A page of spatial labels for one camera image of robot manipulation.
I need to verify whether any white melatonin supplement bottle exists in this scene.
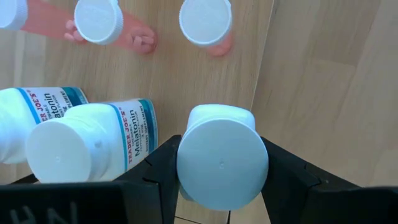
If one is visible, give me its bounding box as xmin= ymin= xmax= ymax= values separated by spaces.
xmin=0 ymin=86 xmax=90 ymax=165
xmin=175 ymin=104 xmax=270 ymax=212
xmin=25 ymin=98 xmax=159 ymax=184

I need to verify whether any pink pill bottle white cap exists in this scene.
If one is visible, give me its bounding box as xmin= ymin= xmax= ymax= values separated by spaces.
xmin=73 ymin=0 xmax=158 ymax=55
xmin=178 ymin=0 xmax=234 ymax=58
xmin=0 ymin=0 xmax=82 ymax=44

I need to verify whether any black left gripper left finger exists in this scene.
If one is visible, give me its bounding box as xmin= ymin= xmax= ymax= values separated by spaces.
xmin=0 ymin=134 xmax=183 ymax=224

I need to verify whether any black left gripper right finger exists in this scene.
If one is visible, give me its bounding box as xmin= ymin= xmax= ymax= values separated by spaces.
xmin=261 ymin=138 xmax=398 ymax=224

